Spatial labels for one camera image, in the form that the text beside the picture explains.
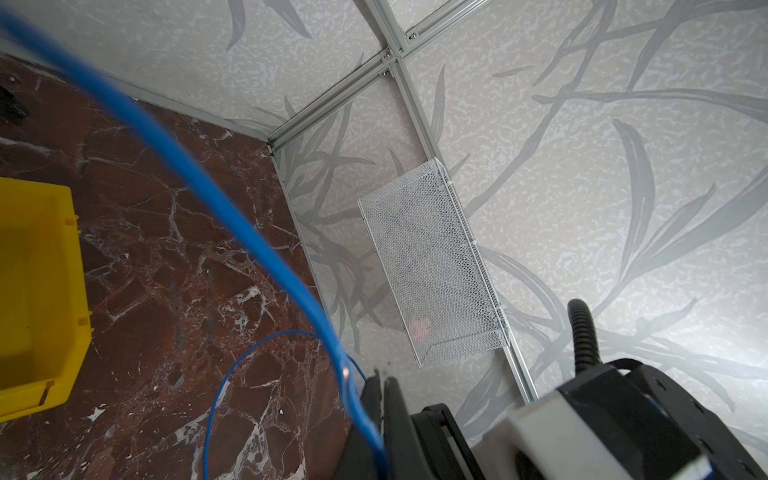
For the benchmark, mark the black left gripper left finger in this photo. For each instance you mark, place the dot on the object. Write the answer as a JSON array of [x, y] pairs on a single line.
[[358, 460]]

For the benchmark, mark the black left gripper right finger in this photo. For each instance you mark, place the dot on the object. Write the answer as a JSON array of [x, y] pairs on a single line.
[[405, 457]]

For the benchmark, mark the yellow plastic bin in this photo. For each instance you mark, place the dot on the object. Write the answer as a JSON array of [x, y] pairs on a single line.
[[45, 318]]

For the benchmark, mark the pink object in basket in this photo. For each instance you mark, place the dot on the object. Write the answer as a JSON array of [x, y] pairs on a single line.
[[420, 330]]

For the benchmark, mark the aluminium frame profile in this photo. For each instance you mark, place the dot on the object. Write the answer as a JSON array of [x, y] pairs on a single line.
[[464, 96]]

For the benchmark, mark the white wire mesh basket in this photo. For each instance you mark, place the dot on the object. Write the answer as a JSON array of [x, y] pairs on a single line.
[[432, 264]]

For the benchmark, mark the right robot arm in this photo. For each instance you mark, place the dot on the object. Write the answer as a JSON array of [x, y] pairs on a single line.
[[621, 419]]

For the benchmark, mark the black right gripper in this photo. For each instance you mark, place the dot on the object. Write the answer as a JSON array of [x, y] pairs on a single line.
[[446, 451]]

